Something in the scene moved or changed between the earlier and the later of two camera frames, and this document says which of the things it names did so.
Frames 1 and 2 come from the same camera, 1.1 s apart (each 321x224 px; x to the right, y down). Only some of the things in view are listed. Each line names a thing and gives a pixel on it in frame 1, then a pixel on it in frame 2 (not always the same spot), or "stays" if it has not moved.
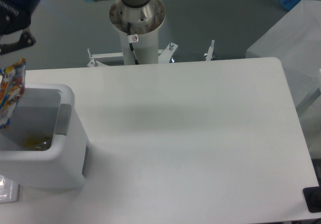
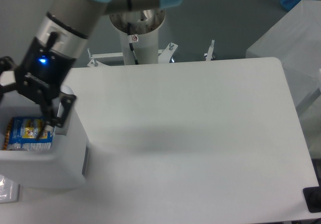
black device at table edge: (312, 197) stays
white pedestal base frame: (164, 55) stays
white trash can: (45, 146) stays
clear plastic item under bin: (9, 190) stays
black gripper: (18, 1) to (38, 77)
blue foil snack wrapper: (12, 86) to (25, 133)
